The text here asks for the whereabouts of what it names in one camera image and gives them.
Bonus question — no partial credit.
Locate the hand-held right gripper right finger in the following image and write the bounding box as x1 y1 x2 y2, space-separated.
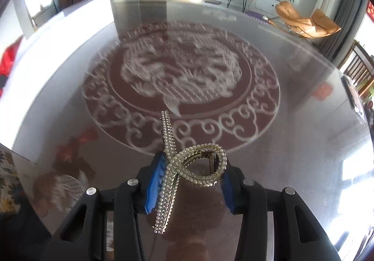
220 159 341 261

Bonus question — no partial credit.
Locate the wooden chair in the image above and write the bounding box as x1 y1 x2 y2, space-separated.
339 41 374 98

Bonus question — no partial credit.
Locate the white board panel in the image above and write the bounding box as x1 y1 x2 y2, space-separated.
0 0 115 145

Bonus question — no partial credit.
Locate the purple floor mat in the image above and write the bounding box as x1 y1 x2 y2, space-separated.
244 9 271 21

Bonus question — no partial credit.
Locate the grey curtain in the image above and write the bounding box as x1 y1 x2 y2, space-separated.
317 0 369 66

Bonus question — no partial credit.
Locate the floral patterned fabric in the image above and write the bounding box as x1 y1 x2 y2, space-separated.
0 143 22 215

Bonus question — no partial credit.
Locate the black remote control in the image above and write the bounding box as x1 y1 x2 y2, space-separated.
340 76 367 121

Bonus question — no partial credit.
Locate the orange lounge chair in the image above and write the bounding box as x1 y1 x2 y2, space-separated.
267 1 342 40

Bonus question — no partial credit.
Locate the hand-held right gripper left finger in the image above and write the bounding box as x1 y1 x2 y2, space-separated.
44 152 176 261

